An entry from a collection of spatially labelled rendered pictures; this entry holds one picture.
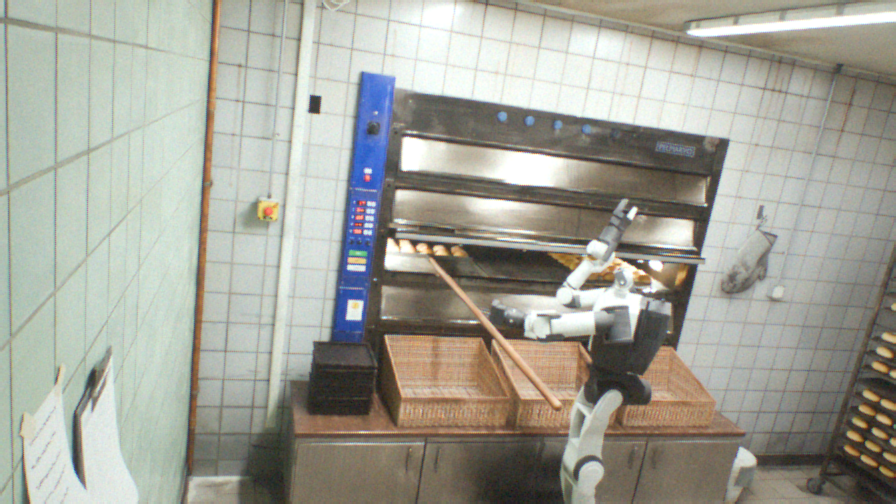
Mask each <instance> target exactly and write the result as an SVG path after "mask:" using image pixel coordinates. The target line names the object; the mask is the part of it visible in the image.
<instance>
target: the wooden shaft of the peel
mask: <svg viewBox="0 0 896 504"><path fill-rule="evenodd" d="M429 261H430V263H431V264H432V265H433V266H434V267H435V268H436V270H437V271H438V272H439V273H440V274H441V276H442V277H443V278H444V279H445V280H446V282H447V283H448V284H449V285H450V286H451V288H452V289H453V290H454V291H455V292H456V294H457V295H458V296H459V297H460V298H461V299H462V301H463V302H464V303H465V304H466V305H467V307H468V308H469V309H470V310H471V311H472V313H473V314H474V315H475V316H476V317H477V319H478V320H479V321H480V322H481V323H482V325H483V326H484V327H485V328H486V329H487V330H488V332H489V333H490V334H491V335H492V336H493V338H494V339H495V340H496V341H497V342H498V344H499V345H500V346H501V347H502V348H503V350H504V351H505V352H506V353H507V354H508V356H509V357H510V358H511V359H512V360H513V361H514V363H515V364H516V365H517V366H518V367H519V369H520V370H521V371H522V372H523V373H524V375H525V376H526V377H527V378H528V379H529V381H530V382H531V383H532V384H533V385H534V387H535V388H536V389H537V390H538V391H539V392H540V394H541V395H542V396H543V397H544V398H545V400H546V401H547V402H548V403H549V404H550V406H551V407H552V408H553V409H554V410H555V411H557V412H559V411H561V410H562V404H561V403H560V402H559V401H558V400H557V399H556V397H555V396H554V395H553V394H552V393H551V392H550V391H549V389H548V388H547V387H546V386H545V385H544V384H543V383H542V381H541V380H540V379H539V378H538V377H537V376H536V375H535V373H534V372H533V371H532V370H531V369H530V368H529V367H528V365H527V364H526V363H525V362H524V361H523V360H522V359H521V357H520V356H519V355H518V354H517V353H516V352H515V350H514V349H513V348H512V347H511V346H510V345H509V344H508V342H507V341H506V340H505V339H504V338H503V337H502V336H501V334H500V333H499V332H498V331H497V330H496V329H495V328H494V326H493V325H492V324H491V323H490V322H489V321H488V320H487V318H486V317H485V316H484V315H483V314H482V313H481V312H480V310H479V309H478V308H477V307H476V306H475V305H474V304H473V302H472V301H471V300H470V299H469V298H468V297H467V296H466V294H465V293H464V292H463V291H462V290H461V289H460V288H459V286H458V285H457V284H456V283H455V282H454V281H453V280H452V278H451V277H450V276H449V275H448V274H447V273H446V272H445V270H444V269H443V268H442V267H441V266H440V265H439V264H438V262H437V261H436V260H435V259H434V258H430V259H429Z"/></svg>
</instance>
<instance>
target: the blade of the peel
mask: <svg viewBox="0 0 896 504"><path fill-rule="evenodd" d="M386 255H389V256H401V257H414V258H425V256H426V254H424V253H412V252H399V251H387V253H386ZM432 255H433V256H434V257H435V259H439V260H452V261H464V262H472V261H473V257H471V256H470V255H468V257H460V256H448V255H436V254H432Z"/></svg>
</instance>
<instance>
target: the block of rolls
mask: <svg viewBox="0 0 896 504"><path fill-rule="evenodd" d="M547 254H548V255H551V256H552V257H553V258H554V259H558V262H560V263H564V265H565V266H567V267H570V269H571V270H573V271H575V270H576V269H577V268H578V267H579V266H580V265H581V264H582V263H583V262H584V261H585V260H588V261H596V260H598V258H596V257H594V256H586V257H583V256H582V255H573V254H561V253H550V252H547ZM623 266H624V268H627V269H629V270H630V271H631V272H632V274H633V278H632V280H633V281H634V282H635V280H636V279H637V281H638V282H640V283H645V284H650V283H652V281H653V280H652V277H651V276H650V275H648V274H644V272H643V271H641V270H636V268H634V267H633V266H630V265H629V264H627V263H625V262H622V261H621V260H620V259H617V258H614V259H613V261H612V262H611V263H610V264H609V265H608V266H607V267H606V268H605V269H604V270H603V271H602V272H596V273H592V274H591V275H590V276H589V277H588V278H587V279H590V280H596V279H598V277H599V276H601V277H602V279H603V280H605V281H610V282H615V278H616V277H615V275H614V272H615V270H616V269H618V268H620V267H623Z"/></svg>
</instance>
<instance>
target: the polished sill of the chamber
mask: <svg viewBox="0 0 896 504"><path fill-rule="evenodd" d="M448 275H449V276H450V277H451V278H452V280H453V281H454V282H455V283H456V284H457V285H467V286H482V287H497V288H511V289H526V290H541V291H556V292H558V289H559V288H560V287H561V286H562V285H563V284H564V283H563V282H549V281H535V280H521V279H508V278H494V277H480V276H466V275H452V274H448ZM383 280H393V281H408V282H423V283H437V284H448V283H447V282H446V280H445V279H444V278H443V277H442V276H441V274H438V273H424V272H411V271H397V270H384V276H383ZM608 287H612V286H605V285H591V284H582V285H581V287H580V288H579V289H580V290H581V291H582V292H583V291H590V290H597V289H602V288H608ZM635 289H636V291H637V294H638V295H641V296H644V297H647V296H648V292H649V289H646V288H635ZM680 295H681V294H680V293H679V292H677V291H674V290H660V289H652V293H651V297H650V298H659V299H674V300H679V299H680Z"/></svg>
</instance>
